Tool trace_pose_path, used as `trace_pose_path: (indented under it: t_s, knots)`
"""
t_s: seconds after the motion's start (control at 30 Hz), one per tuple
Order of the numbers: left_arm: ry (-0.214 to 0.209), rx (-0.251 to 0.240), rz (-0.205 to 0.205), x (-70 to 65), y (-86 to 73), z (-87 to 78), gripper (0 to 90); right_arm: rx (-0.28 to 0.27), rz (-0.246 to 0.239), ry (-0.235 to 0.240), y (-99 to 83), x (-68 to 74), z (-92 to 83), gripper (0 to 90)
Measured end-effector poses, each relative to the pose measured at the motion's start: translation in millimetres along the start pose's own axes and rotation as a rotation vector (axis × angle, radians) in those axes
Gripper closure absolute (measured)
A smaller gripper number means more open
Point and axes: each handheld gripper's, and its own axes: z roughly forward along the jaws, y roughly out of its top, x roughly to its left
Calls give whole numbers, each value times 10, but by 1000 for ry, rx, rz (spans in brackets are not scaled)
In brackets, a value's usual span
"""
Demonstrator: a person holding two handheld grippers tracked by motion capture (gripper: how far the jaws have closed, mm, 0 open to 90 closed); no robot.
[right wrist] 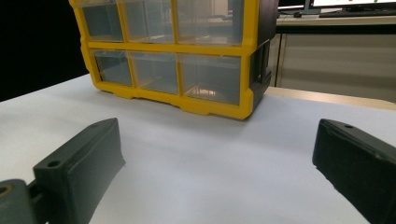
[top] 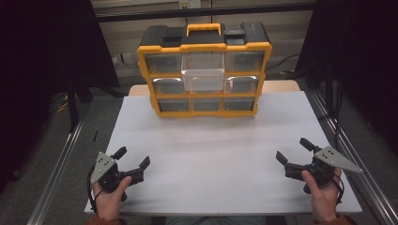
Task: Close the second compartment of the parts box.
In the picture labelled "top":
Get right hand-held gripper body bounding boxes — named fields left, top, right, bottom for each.
left=283, top=145, right=364, bottom=195

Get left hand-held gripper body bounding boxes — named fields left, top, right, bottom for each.
left=89, top=151, right=145, bottom=203

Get person's left hand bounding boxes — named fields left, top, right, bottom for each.
left=91, top=175, right=133, bottom=222

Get person's right hand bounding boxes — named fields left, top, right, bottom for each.
left=300, top=167, right=344, bottom=223

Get white table mat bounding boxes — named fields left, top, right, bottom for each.
left=84, top=90, right=363, bottom=216

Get black metal stand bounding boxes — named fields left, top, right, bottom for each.
left=64, top=79, right=95, bottom=134

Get black curtain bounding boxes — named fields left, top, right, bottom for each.
left=0, top=0, right=121, bottom=195
left=294, top=0, right=398, bottom=158

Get grid of small organizer drawers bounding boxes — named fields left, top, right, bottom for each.
left=145, top=51, right=266, bottom=113

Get clear plastic drawer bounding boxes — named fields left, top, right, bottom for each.
left=180, top=51, right=226, bottom=93

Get yellow black drawer organizer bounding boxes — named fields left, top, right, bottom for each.
left=136, top=22, right=273, bottom=119

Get black horizontal bar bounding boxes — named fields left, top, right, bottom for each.
left=93, top=2, right=317, bottom=23

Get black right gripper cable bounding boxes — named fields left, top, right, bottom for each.
left=331, top=172, right=345, bottom=205

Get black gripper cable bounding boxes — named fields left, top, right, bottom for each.
left=331, top=172, right=345, bottom=205
left=86, top=164, right=104, bottom=214

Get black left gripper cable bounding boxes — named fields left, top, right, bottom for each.
left=86, top=164, right=104, bottom=214

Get aluminium floor rail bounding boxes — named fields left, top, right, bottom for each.
left=308, top=89, right=398, bottom=225
left=25, top=120, right=84, bottom=225

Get yellow floor cable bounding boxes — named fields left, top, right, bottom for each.
left=50, top=93, right=70, bottom=114

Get black floor cable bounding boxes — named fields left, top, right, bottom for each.
left=265, top=53, right=301, bottom=72

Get white wall socket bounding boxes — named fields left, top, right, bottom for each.
left=178, top=0, right=202, bottom=9

